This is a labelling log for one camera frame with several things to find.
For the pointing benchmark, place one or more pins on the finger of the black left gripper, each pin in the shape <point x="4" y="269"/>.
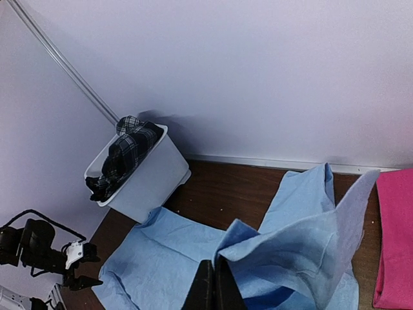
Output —
<point x="82" y="282"/>
<point x="89" y="253"/>

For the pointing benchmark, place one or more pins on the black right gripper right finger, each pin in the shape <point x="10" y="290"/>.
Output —
<point x="227" y="294"/>

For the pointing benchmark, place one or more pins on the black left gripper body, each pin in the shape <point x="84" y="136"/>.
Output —
<point x="50" y="261"/>

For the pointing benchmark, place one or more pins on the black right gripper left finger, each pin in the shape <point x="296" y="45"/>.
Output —
<point x="200" y="295"/>

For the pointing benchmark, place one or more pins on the light blue shirt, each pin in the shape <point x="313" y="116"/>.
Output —
<point x="299" y="258"/>

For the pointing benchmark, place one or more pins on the pink trousers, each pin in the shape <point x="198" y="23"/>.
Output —
<point x="394" y="281"/>

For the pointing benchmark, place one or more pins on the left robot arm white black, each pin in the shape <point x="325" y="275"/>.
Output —
<point x="12" y="300"/>

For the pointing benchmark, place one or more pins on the white plastic laundry bin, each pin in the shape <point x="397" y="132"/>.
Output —
<point x="162" y="171"/>

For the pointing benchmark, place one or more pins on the black white plaid garment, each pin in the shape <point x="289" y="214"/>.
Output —
<point x="135" y="139"/>

